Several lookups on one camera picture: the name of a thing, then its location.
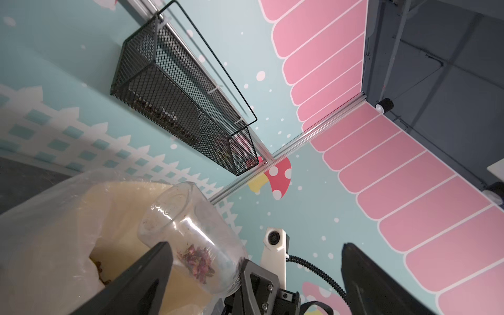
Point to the black wire mesh basket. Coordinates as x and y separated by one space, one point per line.
158 76

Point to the beige trash bin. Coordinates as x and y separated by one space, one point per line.
118 246

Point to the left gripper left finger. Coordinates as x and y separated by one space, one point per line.
138 290

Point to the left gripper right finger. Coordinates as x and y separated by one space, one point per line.
370 290

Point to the clear plastic bin liner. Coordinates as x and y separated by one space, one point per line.
46 245

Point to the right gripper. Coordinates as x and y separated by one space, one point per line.
259 294

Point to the rose buds in right jar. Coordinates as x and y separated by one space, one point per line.
198 261

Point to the clear tea jar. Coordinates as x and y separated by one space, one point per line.
183 216

